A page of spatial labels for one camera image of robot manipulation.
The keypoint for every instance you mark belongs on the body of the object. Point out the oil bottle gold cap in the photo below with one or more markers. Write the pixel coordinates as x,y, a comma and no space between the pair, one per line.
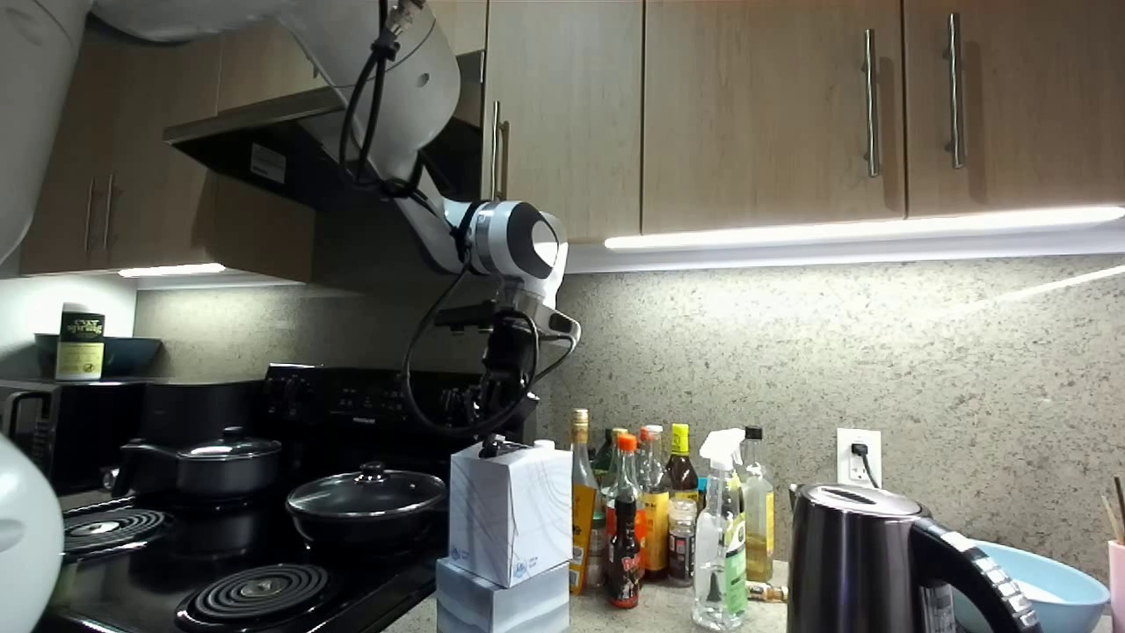
584,496

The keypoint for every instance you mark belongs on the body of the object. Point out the black pot with lid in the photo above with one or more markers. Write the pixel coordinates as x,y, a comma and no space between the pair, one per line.
198,470

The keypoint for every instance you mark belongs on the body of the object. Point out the black frying pan with lid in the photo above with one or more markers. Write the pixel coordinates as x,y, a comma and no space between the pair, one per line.
369,509

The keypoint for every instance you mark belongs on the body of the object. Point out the green label jar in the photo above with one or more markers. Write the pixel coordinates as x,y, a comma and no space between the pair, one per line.
81,344

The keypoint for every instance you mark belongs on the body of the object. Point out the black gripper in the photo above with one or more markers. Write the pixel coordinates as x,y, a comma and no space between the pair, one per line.
503,393

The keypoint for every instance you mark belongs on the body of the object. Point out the black range hood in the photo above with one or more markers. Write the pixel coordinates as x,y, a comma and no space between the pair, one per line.
292,188

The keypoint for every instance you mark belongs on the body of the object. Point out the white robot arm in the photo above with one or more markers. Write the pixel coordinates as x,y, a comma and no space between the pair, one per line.
511,245

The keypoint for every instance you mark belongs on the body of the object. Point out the yellow cap sauce bottle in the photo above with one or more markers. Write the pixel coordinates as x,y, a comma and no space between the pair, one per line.
681,476

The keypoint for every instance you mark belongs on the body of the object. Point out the light blue bowl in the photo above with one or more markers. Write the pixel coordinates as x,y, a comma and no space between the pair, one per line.
1062,595

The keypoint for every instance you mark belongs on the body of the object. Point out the white wall outlet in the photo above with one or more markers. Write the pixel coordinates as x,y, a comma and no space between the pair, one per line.
859,458

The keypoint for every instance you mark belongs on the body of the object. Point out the black electric stove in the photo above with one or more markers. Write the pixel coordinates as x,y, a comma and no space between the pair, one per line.
108,560

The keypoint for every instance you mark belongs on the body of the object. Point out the black electric kettle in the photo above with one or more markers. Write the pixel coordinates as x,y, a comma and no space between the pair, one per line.
872,560

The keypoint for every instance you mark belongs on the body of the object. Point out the dark sauce bottle orange cap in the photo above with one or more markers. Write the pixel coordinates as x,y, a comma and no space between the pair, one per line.
623,568

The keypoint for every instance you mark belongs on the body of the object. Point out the clear spray bottle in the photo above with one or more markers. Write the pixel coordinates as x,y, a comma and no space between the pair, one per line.
718,549

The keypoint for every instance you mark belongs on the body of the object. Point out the wooden upper cabinets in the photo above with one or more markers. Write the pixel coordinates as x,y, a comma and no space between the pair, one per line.
729,123

